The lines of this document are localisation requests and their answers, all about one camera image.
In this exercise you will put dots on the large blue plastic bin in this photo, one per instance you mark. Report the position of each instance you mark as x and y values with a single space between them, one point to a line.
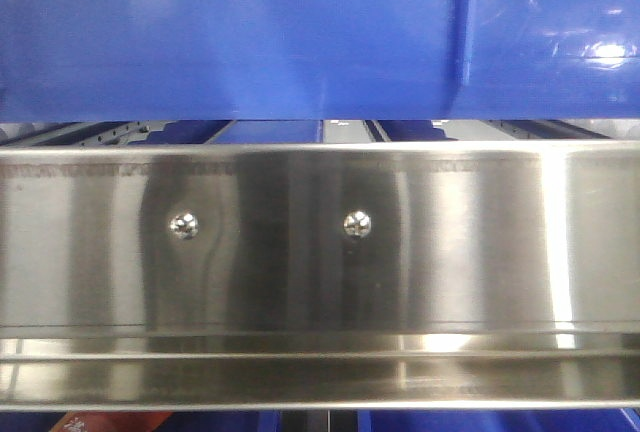
103 60

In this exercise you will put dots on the lower blue plastic bin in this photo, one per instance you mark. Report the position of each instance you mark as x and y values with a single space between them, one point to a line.
621 419

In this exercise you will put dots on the right silver screw head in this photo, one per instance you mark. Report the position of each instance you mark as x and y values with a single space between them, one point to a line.
357 224

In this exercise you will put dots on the silver screw head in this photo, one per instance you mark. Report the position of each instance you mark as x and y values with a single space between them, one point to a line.
357 224
184 226

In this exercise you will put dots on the left silver screw head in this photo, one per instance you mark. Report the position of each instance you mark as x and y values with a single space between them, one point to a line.
184 226

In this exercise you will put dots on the grey roller rack tracks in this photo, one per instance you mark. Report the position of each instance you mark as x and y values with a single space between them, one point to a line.
337 131

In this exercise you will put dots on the red printed box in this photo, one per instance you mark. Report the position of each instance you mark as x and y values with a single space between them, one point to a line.
95 421

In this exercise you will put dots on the stainless steel shelf rail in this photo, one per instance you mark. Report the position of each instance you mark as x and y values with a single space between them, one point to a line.
496 274

